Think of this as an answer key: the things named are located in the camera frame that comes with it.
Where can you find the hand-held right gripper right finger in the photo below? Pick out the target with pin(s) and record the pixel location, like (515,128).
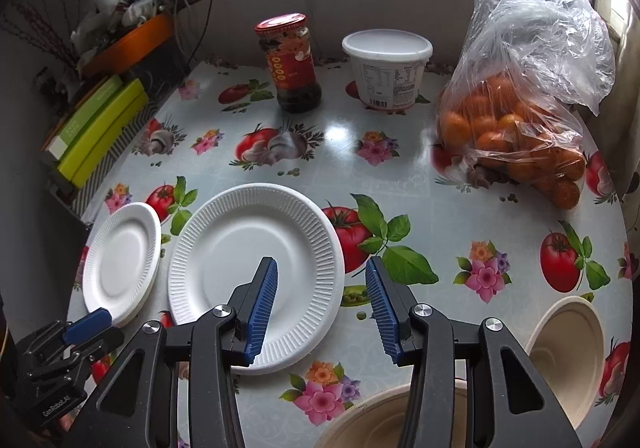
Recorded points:
(382,318)

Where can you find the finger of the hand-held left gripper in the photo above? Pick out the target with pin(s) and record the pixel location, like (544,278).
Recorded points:
(105,344)
(90,324)

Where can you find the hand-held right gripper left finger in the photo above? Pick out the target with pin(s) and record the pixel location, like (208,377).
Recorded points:
(262,313)

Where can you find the small smooth white paper plate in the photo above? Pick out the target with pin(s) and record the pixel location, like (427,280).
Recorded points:
(122,263)
(142,309)

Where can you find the large ribbed white paper plate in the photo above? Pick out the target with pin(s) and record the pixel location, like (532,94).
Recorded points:
(255,253)

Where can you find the beige paper bowl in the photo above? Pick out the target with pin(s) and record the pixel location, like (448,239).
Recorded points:
(565,353)
(370,423)

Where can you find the fruit and flower print tablecloth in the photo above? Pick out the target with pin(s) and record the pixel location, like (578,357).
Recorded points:
(320,162)

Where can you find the striped cardboard box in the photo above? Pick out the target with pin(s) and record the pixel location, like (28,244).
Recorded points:
(122,150)

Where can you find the lime green box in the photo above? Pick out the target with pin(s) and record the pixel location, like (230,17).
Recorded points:
(105,127)

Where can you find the pale green flat box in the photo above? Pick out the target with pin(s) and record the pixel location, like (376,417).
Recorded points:
(82,115)

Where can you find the bunch of small oranges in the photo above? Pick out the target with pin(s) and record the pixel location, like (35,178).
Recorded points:
(495,127)

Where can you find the white plastic tub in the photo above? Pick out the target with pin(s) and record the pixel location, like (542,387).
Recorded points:
(387,72)

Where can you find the chili sauce jar red lid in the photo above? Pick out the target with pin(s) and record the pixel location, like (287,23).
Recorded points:
(295,67)

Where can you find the orange tray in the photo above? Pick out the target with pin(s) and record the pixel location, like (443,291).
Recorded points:
(135,40)

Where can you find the dried twigs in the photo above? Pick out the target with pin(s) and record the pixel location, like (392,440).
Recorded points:
(30,27)

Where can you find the white crumpled plastic bags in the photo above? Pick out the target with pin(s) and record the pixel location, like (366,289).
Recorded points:
(100,12)

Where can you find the clear plastic bag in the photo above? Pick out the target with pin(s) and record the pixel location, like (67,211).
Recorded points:
(540,27)

